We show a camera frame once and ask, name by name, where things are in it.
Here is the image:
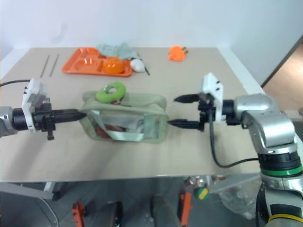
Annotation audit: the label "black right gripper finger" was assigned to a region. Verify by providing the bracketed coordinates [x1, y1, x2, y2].
[167, 119, 201, 130]
[174, 94, 201, 104]

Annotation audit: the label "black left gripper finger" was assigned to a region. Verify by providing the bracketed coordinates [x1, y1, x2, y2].
[53, 109, 79, 115]
[53, 113, 87, 123]

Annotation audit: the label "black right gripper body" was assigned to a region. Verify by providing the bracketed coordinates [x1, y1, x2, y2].
[197, 93, 215, 132]

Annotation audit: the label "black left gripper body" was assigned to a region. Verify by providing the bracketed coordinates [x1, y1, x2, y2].
[32, 101, 57, 141]

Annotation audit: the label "green transparent zip pouch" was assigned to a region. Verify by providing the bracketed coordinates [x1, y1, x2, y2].
[79, 90, 169, 144]

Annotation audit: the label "white plush ball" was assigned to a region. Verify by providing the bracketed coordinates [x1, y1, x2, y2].
[130, 59, 146, 73]

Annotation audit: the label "orange plastic toy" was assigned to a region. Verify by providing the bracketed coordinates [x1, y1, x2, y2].
[167, 45, 190, 62]

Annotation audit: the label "orange compartment tray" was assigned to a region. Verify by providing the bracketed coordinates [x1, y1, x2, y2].
[62, 47, 134, 78]

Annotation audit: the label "grey chopstick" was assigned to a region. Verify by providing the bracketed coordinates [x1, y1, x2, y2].
[49, 53, 60, 77]
[40, 54, 51, 79]

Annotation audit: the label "thin black stick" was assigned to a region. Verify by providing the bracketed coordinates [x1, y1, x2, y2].
[141, 61, 151, 76]

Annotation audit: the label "silver drink cans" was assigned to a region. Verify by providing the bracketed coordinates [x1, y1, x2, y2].
[184, 175, 207, 190]

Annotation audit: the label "orange translucent bowl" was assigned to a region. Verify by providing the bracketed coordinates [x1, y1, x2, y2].
[102, 56, 125, 74]

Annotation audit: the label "green and yellow round can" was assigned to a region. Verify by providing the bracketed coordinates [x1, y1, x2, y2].
[194, 186, 209, 200]

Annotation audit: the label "grey-green crumpled cloth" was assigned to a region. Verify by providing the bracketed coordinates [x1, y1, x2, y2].
[95, 42, 141, 60]

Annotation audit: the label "orange and black clamp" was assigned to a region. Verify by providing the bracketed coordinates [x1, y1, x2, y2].
[179, 191, 193, 226]
[71, 201, 86, 227]

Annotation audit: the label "clear plastic bag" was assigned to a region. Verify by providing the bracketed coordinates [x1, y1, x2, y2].
[212, 174, 261, 221]

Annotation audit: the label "brown wooden door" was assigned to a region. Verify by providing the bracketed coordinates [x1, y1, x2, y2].
[261, 35, 303, 96]

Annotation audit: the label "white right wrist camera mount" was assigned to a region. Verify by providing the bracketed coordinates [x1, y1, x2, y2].
[197, 72, 224, 122]

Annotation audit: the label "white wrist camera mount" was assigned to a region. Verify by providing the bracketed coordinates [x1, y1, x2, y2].
[21, 79, 49, 134]
[197, 72, 224, 122]

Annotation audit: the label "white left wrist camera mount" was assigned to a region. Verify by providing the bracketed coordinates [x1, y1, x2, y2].
[21, 79, 49, 134]

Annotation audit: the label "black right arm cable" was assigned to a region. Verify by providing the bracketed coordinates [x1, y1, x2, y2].
[208, 113, 261, 169]

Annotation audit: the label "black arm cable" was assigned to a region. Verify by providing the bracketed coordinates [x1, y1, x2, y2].
[208, 113, 261, 169]
[0, 79, 33, 87]

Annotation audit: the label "green plush ring keychain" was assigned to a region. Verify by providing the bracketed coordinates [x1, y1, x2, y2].
[95, 81, 127, 104]

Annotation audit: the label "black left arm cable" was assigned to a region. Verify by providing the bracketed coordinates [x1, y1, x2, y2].
[0, 79, 33, 87]

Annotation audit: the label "grey table frame bar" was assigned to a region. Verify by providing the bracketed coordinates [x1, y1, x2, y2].
[0, 181, 60, 202]

